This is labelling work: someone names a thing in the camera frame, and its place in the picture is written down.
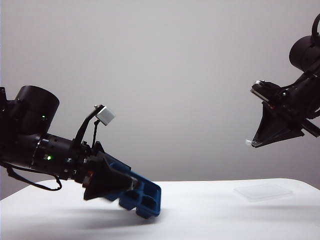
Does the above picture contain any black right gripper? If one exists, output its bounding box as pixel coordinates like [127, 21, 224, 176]
[246, 71, 320, 149]

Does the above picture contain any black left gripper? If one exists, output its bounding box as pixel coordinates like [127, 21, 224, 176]
[71, 140, 140, 201]

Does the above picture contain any blue ice cube tray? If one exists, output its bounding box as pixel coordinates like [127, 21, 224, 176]
[103, 161, 162, 219]

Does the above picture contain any clear plastic tray lid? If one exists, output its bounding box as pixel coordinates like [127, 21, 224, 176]
[233, 183, 294, 202]

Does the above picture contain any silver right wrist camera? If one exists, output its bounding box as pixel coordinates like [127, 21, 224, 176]
[250, 79, 279, 103]

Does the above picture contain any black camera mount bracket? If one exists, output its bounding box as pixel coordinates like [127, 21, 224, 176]
[73, 104, 106, 149]

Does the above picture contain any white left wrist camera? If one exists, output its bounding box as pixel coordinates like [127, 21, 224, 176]
[95, 104, 117, 127]

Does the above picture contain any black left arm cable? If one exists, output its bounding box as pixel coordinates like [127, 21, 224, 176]
[4, 163, 63, 192]

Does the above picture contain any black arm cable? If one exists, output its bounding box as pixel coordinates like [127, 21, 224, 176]
[310, 12, 320, 43]
[4, 163, 63, 192]

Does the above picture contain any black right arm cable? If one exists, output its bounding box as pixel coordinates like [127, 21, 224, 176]
[310, 12, 320, 43]

